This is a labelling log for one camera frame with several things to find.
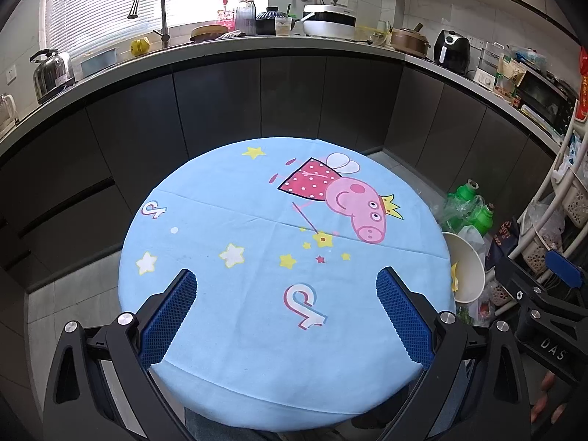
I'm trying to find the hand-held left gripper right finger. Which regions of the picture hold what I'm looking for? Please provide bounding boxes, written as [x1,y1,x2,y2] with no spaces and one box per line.
[376,266,534,441]

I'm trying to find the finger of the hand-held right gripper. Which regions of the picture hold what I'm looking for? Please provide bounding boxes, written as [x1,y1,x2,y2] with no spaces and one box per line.
[545,250,580,288]
[498,254,588,318]

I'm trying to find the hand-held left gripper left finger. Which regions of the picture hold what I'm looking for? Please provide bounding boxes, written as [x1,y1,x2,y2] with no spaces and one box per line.
[42,269,198,441]

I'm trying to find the white round bin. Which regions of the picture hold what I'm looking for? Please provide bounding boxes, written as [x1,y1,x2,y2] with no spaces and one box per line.
[441,232,487,304]

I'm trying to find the person's right hand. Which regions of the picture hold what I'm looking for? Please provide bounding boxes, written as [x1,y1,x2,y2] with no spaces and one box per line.
[530,372,569,428]

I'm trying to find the dark printed carton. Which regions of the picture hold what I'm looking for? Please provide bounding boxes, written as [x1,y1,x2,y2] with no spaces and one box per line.
[487,218,520,267]

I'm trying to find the green plastic bottle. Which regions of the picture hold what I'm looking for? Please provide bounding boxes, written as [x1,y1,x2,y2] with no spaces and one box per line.
[471,202,497,246]
[452,179,481,230]

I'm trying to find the blue cartoon printed tablecloth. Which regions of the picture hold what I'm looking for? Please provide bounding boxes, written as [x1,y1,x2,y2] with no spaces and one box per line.
[118,136,458,433]

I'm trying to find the white storage rack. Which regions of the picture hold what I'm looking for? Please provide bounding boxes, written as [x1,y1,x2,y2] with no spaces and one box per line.
[510,115,588,286]

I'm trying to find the black microwave oven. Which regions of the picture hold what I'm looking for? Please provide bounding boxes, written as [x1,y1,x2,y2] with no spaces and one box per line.
[517,69,577,136]

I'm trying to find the green food packets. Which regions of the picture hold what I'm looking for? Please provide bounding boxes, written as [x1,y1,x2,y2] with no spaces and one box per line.
[494,55,527,102]

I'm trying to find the white countertop appliance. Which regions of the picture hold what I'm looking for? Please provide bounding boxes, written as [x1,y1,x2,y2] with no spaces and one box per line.
[475,41,508,89]

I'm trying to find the dark kitchen cabinets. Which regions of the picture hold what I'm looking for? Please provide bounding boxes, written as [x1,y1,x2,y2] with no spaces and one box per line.
[0,55,563,292]

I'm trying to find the black air fryer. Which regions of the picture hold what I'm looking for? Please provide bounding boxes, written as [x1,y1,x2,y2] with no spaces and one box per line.
[434,30,472,74]

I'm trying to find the brown cooking pot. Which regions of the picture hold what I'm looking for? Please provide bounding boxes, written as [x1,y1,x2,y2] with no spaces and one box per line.
[390,23,431,56]

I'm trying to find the glass kettle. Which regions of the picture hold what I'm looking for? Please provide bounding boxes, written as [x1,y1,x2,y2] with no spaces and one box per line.
[0,93,19,126]

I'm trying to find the grey plastic basin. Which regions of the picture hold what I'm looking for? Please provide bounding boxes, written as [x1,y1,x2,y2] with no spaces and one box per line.
[80,48,118,76]

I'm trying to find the steel kettle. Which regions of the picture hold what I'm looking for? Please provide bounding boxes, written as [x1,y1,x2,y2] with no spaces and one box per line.
[30,48,74,104]

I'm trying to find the wooden bowl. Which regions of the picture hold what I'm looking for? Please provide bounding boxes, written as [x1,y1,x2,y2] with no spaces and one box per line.
[190,24,229,43]

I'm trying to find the grey kitchen countertop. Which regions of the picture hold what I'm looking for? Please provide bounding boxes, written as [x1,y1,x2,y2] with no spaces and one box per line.
[0,34,568,157]

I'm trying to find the steel kitchen faucet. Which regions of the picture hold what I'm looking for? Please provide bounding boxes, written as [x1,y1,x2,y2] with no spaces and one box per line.
[127,0,171,49]

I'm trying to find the white electric cooker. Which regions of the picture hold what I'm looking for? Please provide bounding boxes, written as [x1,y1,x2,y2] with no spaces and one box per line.
[301,4,359,40]

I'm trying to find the pink soap bottle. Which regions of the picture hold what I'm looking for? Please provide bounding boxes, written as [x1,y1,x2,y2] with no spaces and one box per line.
[216,0,236,31]

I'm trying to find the dark blue pot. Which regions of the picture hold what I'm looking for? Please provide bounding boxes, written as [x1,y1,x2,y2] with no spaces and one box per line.
[255,7,288,35]

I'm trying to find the glass jar with red lid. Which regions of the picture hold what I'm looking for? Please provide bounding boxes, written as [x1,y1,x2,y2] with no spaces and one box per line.
[236,0,257,35]

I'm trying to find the red wall banner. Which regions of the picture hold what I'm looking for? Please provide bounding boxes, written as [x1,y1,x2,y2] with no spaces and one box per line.
[576,46,588,122]

